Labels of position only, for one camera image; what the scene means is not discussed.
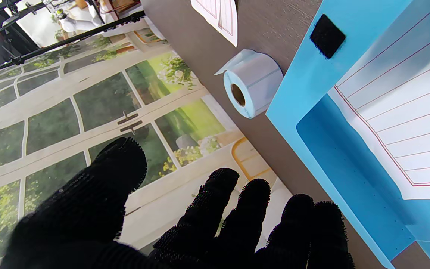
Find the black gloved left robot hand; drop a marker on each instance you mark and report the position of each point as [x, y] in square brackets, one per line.
[88, 224]

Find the light blue label roll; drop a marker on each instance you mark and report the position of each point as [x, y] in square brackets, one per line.
[259, 78]

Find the red lined paper sheet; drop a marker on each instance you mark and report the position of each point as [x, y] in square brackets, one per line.
[224, 18]
[405, 112]

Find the blue file box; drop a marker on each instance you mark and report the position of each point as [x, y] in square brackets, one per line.
[312, 86]

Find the garden window backdrop banner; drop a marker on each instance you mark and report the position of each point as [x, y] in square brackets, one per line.
[69, 123]

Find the black backdrop stand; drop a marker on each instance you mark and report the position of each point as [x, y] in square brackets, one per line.
[69, 39]

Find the black velcro patch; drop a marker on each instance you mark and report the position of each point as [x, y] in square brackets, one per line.
[327, 36]

